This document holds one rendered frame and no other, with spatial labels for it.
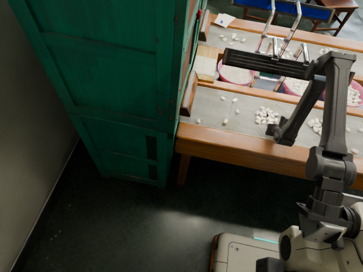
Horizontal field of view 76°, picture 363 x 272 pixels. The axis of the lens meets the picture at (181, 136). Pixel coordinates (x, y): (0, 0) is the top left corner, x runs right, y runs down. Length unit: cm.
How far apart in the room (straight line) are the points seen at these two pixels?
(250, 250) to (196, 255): 40
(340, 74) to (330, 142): 22
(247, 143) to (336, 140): 60
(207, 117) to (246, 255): 86
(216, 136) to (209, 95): 32
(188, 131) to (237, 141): 27
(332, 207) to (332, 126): 23
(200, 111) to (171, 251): 100
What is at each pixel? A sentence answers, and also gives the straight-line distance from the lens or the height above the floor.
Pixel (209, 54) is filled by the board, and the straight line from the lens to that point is 170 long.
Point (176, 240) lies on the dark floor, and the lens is 184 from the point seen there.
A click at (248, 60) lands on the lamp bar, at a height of 108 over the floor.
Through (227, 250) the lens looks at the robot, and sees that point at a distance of 159.
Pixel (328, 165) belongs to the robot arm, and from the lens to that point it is 75.
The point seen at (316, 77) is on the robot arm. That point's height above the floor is 125.
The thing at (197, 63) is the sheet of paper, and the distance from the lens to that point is 161.
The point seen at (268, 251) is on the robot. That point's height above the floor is 28.
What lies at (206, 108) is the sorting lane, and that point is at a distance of 141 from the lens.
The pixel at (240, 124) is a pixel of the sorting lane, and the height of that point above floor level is 74.
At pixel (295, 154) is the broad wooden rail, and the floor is 76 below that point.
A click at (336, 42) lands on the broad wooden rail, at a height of 76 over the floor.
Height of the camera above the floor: 181
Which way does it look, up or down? 57 degrees down
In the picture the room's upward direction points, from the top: 9 degrees clockwise
